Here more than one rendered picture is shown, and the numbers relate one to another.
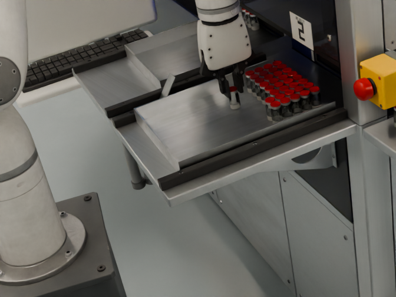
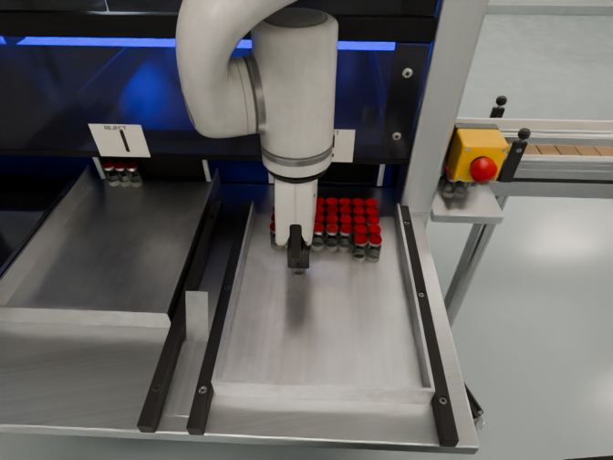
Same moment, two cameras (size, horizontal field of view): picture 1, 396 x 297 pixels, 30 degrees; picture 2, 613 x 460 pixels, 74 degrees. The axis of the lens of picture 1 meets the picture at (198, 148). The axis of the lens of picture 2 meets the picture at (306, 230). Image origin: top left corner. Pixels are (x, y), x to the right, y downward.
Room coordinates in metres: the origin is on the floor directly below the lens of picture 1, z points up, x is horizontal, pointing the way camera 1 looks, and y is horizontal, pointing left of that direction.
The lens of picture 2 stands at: (1.23, 0.29, 1.37)
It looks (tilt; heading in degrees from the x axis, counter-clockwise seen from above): 43 degrees down; 290
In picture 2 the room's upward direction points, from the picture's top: straight up
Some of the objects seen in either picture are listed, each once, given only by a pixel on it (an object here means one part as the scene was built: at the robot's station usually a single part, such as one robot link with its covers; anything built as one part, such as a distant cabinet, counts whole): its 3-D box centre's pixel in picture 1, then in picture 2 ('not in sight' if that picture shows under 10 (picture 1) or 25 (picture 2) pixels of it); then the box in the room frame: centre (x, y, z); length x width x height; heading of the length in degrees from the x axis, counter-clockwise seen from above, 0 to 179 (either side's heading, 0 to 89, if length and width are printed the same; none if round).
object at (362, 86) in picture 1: (366, 88); (482, 168); (1.14, -0.31, 0.99); 0.04 x 0.04 x 0.04; 17
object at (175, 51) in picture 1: (205, 46); (122, 232); (1.69, -0.07, 0.90); 0.34 x 0.26 x 0.04; 107
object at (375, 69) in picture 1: (387, 80); (474, 152); (1.16, -0.36, 1.00); 0.08 x 0.07 x 0.07; 107
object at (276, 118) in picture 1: (276, 113); (373, 248); (1.28, -0.17, 0.90); 0.02 x 0.02 x 0.05
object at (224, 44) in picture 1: (223, 37); (297, 192); (1.38, -0.10, 1.05); 0.10 x 0.08 x 0.11; 107
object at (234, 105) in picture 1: (234, 98); (298, 265); (1.38, -0.10, 0.90); 0.02 x 0.02 x 0.04
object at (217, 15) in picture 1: (219, 8); (296, 150); (1.38, -0.10, 1.11); 0.09 x 0.08 x 0.03; 107
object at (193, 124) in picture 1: (231, 112); (323, 282); (1.33, -0.08, 0.90); 0.34 x 0.26 x 0.04; 107
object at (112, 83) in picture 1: (210, 90); (216, 278); (1.50, -0.05, 0.87); 0.70 x 0.48 x 0.02; 17
